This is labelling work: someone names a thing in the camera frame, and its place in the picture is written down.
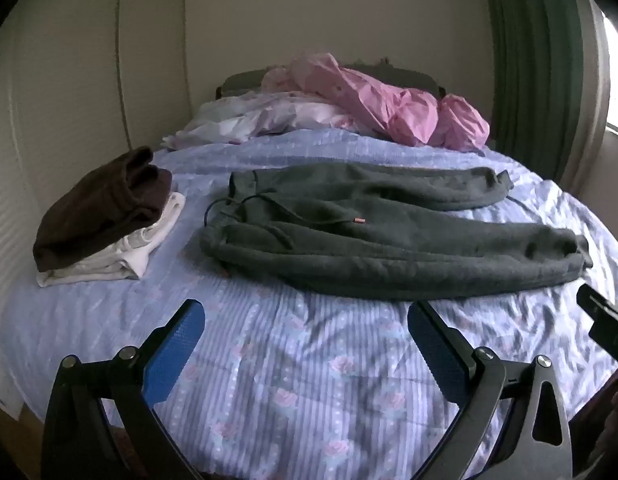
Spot blue floral striped bed sheet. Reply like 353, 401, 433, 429
0, 127, 618, 480

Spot brown folded garment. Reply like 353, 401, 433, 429
33, 146, 173, 273

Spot white folded garment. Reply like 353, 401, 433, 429
36, 191, 186, 288

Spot grey fleece pants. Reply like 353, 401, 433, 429
200, 162, 594, 302

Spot dark headboard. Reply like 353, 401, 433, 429
215, 62, 447, 101

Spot green curtain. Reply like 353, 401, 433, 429
478, 0, 608, 196

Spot white wardrobe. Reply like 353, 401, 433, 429
0, 0, 194, 411

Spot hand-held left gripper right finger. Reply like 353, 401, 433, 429
407, 301, 574, 480

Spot white floral duvet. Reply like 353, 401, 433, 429
161, 91, 365, 151

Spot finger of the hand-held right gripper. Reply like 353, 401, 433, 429
576, 284, 618, 361

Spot pink crumpled cloth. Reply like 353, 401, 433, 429
261, 52, 490, 151

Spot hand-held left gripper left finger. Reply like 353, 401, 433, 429
40, 299, 206, 480

